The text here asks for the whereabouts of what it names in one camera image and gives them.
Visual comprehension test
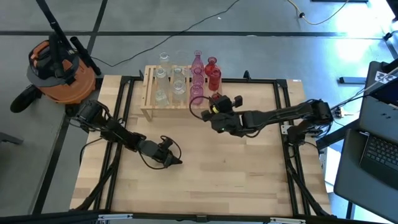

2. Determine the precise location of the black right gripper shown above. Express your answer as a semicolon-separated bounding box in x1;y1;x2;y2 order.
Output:
201;106;250;138

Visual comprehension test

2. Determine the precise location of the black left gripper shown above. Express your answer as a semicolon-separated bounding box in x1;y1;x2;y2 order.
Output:
138;139;183;169

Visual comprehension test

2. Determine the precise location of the red ribbed glass bottle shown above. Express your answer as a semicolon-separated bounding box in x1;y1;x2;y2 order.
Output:
208;68;223;92

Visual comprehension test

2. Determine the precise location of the clear quilted round vase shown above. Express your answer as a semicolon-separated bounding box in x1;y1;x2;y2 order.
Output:
172;80;188;102

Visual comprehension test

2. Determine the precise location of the pink long-neck glass vase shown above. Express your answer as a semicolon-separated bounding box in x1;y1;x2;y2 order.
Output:
191;49;205;71

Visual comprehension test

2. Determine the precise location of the clear wide-mouth textured vase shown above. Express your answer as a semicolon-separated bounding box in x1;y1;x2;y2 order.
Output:
172;67;185;82

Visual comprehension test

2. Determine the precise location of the wooden slatted shelf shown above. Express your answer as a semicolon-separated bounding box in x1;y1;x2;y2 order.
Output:
139;64;224;123

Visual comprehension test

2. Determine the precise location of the orange shop vacuum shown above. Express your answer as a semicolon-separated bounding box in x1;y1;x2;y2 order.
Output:
9;32;102;114

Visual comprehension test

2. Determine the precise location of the black stand foot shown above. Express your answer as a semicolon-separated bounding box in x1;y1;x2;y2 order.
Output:
338;76;369;85

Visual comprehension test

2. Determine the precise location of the black laptop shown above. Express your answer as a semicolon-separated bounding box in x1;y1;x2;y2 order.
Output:
357;58;398;187

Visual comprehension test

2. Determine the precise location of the grey furniture foot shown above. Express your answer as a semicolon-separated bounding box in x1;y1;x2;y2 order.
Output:
0;132;24;146

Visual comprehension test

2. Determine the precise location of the white fiducial marker sticker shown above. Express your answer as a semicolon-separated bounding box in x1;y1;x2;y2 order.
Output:
374;70;397;84

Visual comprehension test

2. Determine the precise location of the black vacuum wand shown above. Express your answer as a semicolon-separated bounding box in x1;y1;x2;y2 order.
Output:
35;0;68;50

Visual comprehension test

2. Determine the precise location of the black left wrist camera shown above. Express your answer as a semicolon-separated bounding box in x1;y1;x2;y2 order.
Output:
160;136;175;151

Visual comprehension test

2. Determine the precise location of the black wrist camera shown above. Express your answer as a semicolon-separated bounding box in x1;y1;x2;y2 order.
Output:
160;136;175;151
214;95;244;113

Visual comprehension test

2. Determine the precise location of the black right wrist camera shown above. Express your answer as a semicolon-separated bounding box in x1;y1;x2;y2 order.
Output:
214;95;244;113

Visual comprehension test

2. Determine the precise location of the black aluminium table frame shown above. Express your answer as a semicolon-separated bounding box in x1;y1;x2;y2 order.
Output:
73;70;336;218

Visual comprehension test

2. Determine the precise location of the silver frame plate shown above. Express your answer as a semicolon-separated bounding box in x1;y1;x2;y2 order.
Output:
269;217;307;224
98;213;133;222

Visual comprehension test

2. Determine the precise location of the black cable bundle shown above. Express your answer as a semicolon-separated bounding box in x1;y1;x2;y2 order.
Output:
310;105;346;138

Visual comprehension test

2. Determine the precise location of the black floor cable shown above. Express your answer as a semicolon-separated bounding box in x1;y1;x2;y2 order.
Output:
90;0;242;68

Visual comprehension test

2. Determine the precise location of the beige floor cable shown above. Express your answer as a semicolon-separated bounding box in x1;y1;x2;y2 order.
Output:
285;0;351;26

